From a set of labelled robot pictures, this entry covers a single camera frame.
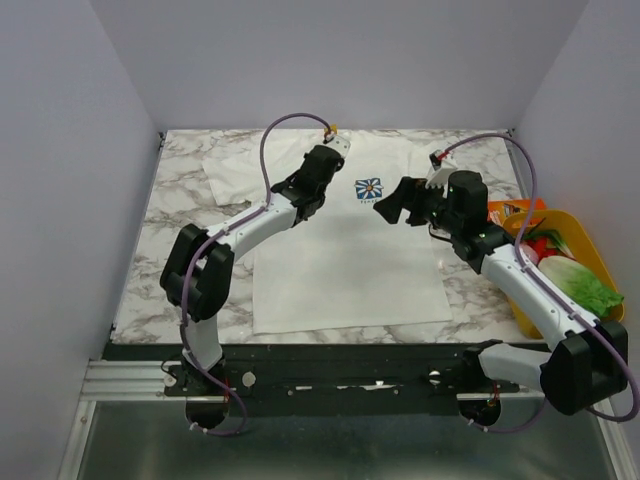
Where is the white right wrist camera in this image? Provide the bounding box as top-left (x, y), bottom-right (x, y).
top-left (426, 150), bottom-right (458, 188)

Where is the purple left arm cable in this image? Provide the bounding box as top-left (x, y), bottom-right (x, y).
top-left (178, 112), bottom-right (336, 437)

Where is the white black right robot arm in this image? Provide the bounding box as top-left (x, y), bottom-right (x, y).
top-left (374, 170), bottom-right (639, 415)

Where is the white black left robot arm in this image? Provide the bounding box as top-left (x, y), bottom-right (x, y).
top-left (160, 136), bottom-right (350, 395)

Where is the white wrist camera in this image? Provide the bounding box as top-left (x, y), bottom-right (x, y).
top-left (426, 150), bottom-right (458, 188)
top-left (323, 133), bottom-right (351, 159)

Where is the red tomato toy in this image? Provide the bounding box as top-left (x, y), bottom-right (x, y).
top-left (526, 236), bottom-right (550, 260)

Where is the green onion toy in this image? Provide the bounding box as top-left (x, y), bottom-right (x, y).
top-left (524, 218), bottom-right (574, 259)

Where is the green lettuce toy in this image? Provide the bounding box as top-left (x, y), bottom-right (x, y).
top-left (563, 272), bottom-right (624, 318)

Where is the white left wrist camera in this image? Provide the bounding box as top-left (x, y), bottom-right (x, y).
top-left (323, 133), bottom-right (351, 159)

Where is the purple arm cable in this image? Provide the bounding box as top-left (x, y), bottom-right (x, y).
top-left (434, 132), bottom-right (640, 434)
top-left (178, 112), bottom-right (336, 437)

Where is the orange cardboard box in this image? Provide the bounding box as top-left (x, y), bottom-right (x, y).
top-left (488, 199), bottom-right (546, 226)

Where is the white t-shirt with flower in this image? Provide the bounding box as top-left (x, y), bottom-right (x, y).
top-left (201, 130), bottom-right (454, 335)

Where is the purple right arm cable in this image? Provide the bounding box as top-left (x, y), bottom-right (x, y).
top-left (434, 132), bottom-right (640, 434)

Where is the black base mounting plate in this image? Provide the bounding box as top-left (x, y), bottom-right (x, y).
top-left (103, 343), bottom-right (519, 427)

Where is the white cabbage toy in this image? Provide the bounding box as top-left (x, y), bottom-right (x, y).
top-left (538, 256), bottom-right (594, 294)

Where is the aluminium frame rail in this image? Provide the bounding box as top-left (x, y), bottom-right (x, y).
top-left (54, 358), bottom-right (181, 480)

